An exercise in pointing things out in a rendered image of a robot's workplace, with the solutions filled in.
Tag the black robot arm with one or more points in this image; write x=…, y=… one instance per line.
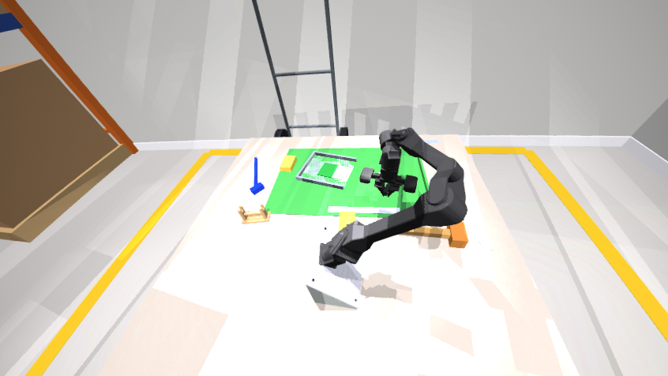
x=442, y=205

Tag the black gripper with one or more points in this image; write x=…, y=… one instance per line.
x=389, y=175

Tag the green flat mat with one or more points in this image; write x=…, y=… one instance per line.
x=294, y=197

